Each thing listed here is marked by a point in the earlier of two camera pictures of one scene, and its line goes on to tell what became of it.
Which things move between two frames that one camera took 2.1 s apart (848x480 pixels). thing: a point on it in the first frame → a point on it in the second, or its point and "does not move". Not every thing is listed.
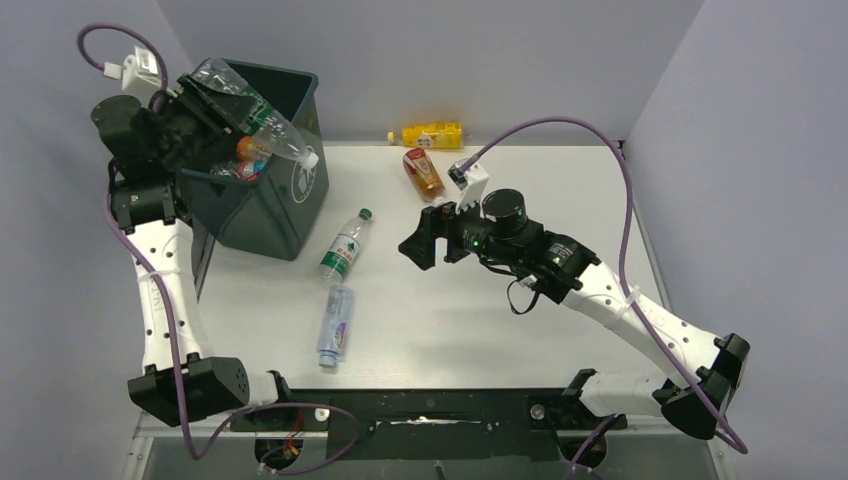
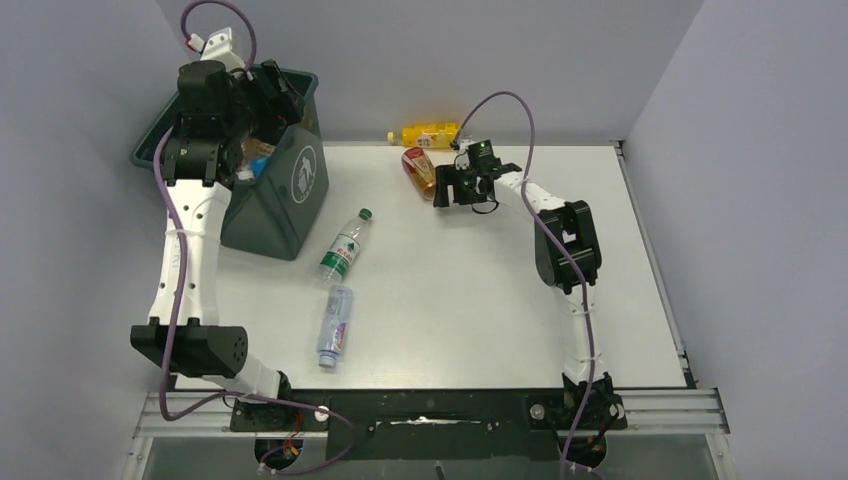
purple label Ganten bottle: x=334 y=324 does not move
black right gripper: x=436 y=222 → x=448 y=175
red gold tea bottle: x=424 y=176 does not move
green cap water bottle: x=339 y=256 does not move
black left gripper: x=222 y=114 → x=280 y=111
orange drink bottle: x=248 y=148 does not move
